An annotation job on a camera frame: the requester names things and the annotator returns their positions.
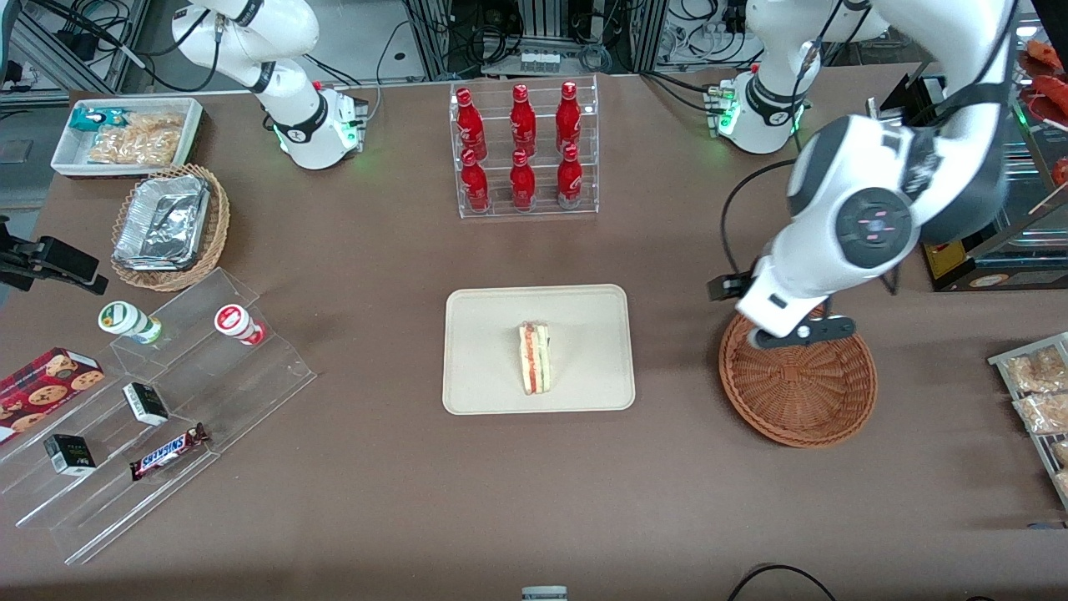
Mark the triangular sandwich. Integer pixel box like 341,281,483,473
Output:
518,321,552,396

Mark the round brown wicker basket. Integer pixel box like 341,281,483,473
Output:
718,305,879,449

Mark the oval light wicker basket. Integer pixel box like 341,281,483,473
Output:
110,164,231,292

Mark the beige plastic tray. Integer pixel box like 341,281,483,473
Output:
442,284,637,416

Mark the green lid yogurt cup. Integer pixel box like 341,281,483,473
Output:
98,300,164,345

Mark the silver foil container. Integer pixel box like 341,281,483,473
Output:
113,174,211,271

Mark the white rectangular snack bin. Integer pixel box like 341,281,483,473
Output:
50,97,204,178

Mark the red cookie box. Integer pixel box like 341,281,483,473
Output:
0,347,106,446

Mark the clear bag of crackers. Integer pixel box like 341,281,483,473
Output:
88,113,186,166

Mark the teal snack packet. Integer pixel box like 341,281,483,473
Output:
68,107,130,133

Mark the small black white carton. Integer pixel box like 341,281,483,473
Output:
123,381,170,427

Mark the red lid yogurt cup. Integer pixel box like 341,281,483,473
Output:
214,304,268,346

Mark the red cola bottle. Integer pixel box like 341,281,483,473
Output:
557,81,582,155
455,88,487,161
511,84,537,158
461,149,490,212
557,144,584,209
510,149,537,210

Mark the clear acrylic step display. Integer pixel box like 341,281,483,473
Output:
0,267,318,566

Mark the brown Snickers bar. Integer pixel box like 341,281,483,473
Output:
129,422,209,482

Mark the clear bag of pastries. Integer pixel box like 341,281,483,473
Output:
1004,346,1068,395
1012,392,1068,436

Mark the clear acrylic bottle rack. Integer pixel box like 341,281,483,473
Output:
449,75,600,220

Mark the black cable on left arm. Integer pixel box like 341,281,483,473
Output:
719,159,798,278

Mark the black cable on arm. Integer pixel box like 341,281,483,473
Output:
33,0,219,94
719,159,798,278

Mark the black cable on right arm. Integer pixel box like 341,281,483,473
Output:
33,0,219,94

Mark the black cable on table edge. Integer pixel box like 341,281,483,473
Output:
726,565,838,601

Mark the grey wire snack rack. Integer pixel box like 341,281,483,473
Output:
988,332,1068,512

